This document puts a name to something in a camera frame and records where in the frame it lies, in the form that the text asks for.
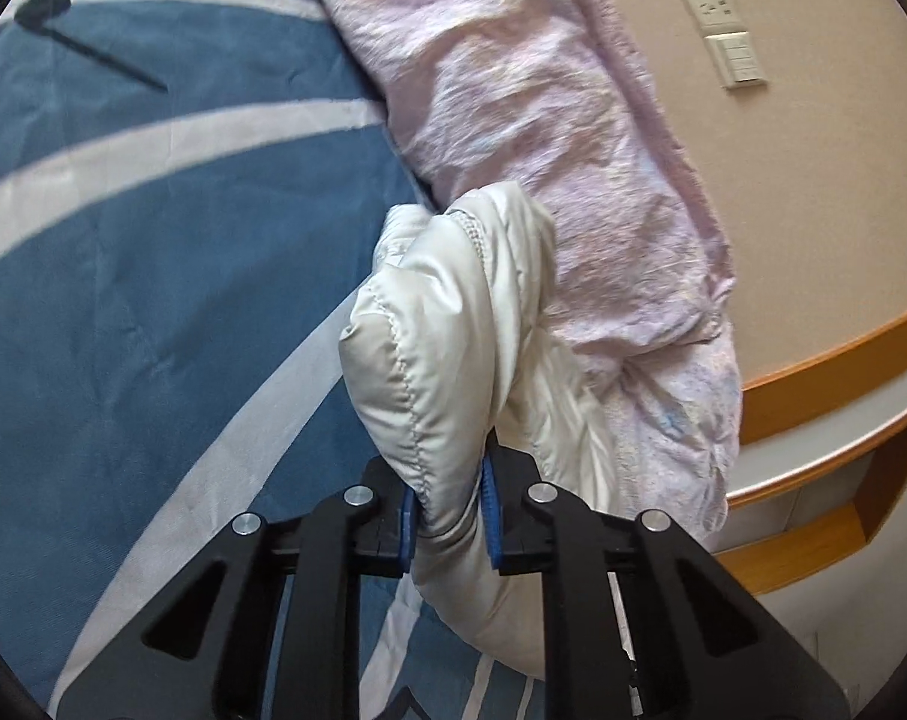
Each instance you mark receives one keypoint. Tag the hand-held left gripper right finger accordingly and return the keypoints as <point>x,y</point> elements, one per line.
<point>492,517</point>

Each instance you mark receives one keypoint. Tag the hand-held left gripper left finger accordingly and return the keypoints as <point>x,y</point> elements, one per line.
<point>405,532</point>

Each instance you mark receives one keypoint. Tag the beige puffer jacket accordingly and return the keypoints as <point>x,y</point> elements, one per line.
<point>453,360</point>

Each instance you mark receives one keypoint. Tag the blue white striped bed sheet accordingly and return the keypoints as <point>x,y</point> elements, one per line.
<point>161,277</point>

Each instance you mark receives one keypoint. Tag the pink floral duvet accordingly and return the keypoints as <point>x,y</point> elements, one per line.
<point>543,127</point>

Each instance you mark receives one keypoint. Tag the wooden door frame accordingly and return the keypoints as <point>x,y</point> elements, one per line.
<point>806,397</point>

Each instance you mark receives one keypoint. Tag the white wall switch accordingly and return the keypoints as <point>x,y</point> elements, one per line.
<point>736,60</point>

